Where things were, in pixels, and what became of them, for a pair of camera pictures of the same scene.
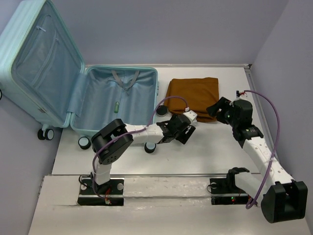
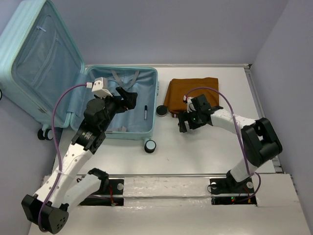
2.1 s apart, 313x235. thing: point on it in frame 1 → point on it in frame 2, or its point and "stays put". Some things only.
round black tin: [162, 111] stays put
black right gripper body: [226, 115] → [192, 118]
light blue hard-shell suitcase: [43, 75] stays put
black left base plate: [113, 190] stays put
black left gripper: [183, 137] → [129, 102]
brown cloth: [193, 94] stays put
